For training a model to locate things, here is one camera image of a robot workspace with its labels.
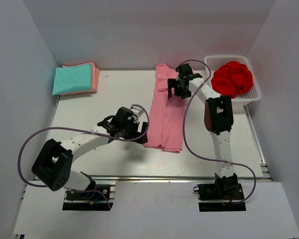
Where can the white plastic basket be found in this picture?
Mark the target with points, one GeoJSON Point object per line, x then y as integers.
{"type": "Point", "coordinates": [214, 62]}

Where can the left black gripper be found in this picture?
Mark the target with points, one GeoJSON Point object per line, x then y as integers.
{"type": "Point", "coordinates": [136, 134]}

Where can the pink t shirt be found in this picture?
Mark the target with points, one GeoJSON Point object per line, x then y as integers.
{"type": "Point", "coordinates": [166, 114]}

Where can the red crumpled t shirt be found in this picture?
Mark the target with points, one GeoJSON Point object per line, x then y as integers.
{"type": "Point", "coordinates": [232, 79]}

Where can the folded salmon t shirt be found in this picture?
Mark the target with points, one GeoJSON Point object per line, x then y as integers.
{"type": "Point", "coordinates": [94, 80]}

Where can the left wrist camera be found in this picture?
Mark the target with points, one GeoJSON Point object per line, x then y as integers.
{"type": "Point", "coordinates": [137, 113]}

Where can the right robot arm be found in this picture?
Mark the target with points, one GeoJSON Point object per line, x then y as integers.
{"type": "Point", "coordinates": [218, 118]}

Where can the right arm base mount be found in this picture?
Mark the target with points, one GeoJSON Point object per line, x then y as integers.
{"type": "Point", "coordinates": [224, 195]}

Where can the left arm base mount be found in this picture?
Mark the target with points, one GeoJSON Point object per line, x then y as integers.
{"type": "Point", "coordinates": [92, 201]}

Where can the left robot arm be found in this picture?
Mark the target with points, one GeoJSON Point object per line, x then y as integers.
{"type": "Point", "coordinates": [54, 162]}

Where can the folded teal t shirt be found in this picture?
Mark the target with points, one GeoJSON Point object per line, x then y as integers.
{"type": "Point", "coordinates": [72, 79]}

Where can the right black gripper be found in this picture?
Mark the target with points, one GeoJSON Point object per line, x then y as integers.
{"type": "Point", "coordinates": [172, 83]}

